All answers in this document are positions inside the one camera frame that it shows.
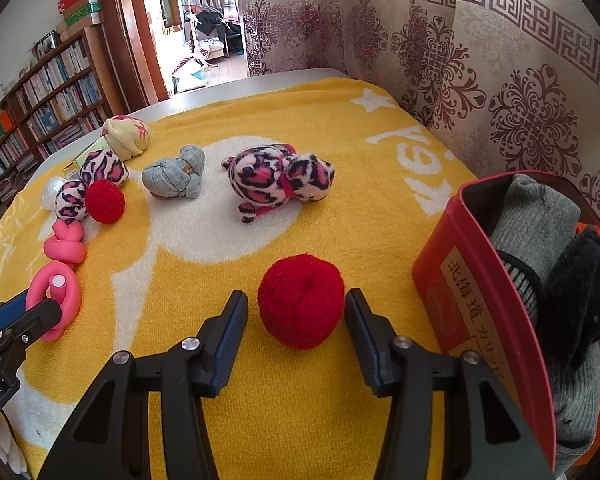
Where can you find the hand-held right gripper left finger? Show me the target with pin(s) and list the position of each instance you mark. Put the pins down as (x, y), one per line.
(230, 340)

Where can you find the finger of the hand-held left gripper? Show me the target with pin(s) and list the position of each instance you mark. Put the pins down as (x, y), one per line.
(40, 320)
(10, 307)

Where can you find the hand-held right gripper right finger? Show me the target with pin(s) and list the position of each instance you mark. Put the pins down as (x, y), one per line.
(365, 345)

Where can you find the looped pink foam roller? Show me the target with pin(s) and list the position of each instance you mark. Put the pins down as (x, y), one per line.
(70, 305)

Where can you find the large red pompom ball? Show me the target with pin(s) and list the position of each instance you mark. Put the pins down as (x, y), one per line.
(300, 300)

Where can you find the red tin container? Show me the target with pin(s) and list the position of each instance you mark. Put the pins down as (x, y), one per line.
(460, 285)

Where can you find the small red pompom ball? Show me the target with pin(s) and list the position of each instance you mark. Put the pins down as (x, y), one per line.
(105, 202)

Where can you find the leopard print plush bundle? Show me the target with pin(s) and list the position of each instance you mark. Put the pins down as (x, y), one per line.
(105, 167)

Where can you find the grey knit sock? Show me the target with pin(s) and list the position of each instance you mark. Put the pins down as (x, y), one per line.
(535, 210)

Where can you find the black fuzzy sock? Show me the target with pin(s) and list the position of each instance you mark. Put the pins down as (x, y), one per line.
(575, 290)

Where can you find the knotted pink foam roller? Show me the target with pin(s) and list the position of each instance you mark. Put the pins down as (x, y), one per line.
(65, 250)

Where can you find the white yarn ball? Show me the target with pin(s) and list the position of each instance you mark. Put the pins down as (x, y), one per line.
(52, 190)

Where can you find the small green box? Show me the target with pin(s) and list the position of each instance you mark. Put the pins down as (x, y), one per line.
(82, 160)

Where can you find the leopard print plush toy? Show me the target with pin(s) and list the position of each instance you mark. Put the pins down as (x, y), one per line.
(265, 175)

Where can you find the grey sock ball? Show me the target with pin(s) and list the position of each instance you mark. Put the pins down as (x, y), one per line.
(170, 175)

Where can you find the cream and pink sock ball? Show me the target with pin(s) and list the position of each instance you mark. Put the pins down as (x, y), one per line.
(125, 135)

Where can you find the wooden bookshelf with books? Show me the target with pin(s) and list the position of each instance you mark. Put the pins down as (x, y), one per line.
(45, 105)

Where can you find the yellow and white towel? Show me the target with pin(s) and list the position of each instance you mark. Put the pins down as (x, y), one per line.
(330, 125)

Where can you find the pink and white bag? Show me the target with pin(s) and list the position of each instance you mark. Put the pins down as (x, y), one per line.
(190, 72)

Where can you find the brown cardboard box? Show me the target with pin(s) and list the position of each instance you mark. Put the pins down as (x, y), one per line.
(82, 27)

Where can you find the patterned beige curtain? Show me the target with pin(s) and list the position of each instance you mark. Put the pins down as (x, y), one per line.
(430, 60)

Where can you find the green cardboard box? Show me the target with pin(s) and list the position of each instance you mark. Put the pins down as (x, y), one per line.
(82, 14)

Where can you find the sofa with dark clothes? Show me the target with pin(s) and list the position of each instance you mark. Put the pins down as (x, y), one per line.
(212, 25)

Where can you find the photo frame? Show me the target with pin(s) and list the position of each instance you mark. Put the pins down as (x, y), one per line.
(46, 44)

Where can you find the wooden door frame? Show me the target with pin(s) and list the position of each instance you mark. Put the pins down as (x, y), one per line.
(130, 35)

